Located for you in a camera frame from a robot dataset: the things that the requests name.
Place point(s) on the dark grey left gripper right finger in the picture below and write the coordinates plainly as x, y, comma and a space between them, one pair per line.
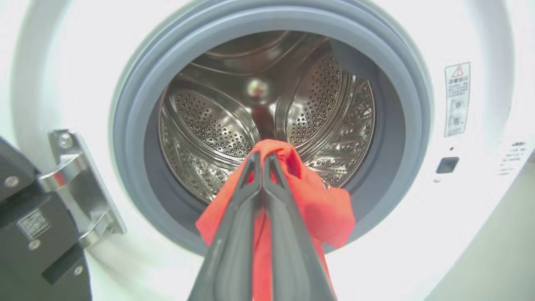
290, 251

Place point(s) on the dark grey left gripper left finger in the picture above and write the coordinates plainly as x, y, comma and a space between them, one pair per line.
232, 251

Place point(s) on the red cloth garment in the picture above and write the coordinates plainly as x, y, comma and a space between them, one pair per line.
322, 205

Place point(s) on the white front-load washing machine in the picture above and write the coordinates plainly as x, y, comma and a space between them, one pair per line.
418, 251

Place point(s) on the dark washing machine door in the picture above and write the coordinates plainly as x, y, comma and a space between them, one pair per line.
37, 234

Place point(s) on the perforated stainless steel drum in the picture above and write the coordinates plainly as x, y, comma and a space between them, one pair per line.
209, 125

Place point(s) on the grey rubber door gasket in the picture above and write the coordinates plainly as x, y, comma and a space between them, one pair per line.
133, 138

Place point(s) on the chrome door hinge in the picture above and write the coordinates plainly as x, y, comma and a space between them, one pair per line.
79, 184

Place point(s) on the black door latch socket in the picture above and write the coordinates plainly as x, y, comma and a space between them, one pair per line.
447, 165

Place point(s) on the warning label sticker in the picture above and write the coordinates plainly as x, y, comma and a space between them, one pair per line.
457, 99

